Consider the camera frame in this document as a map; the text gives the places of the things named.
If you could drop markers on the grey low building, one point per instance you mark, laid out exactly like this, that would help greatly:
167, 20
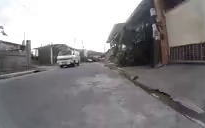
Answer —
51, 54

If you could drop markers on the dark roofed building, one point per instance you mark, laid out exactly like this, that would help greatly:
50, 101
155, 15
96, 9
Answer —
133, 40

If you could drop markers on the grey asphalt road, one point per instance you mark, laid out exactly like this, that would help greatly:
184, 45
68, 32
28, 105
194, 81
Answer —
83, 96

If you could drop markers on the grey concrete pavement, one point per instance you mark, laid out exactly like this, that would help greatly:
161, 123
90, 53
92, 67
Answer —
176, 83
13, 74

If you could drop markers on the grey concrete wall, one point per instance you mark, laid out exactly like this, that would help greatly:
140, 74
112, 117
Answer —
8, 60

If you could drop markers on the white vehicle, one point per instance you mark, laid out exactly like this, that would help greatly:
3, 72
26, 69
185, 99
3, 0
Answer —
68, 57

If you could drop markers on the cream wall with orange grille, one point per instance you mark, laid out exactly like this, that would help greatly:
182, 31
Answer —
190, 33

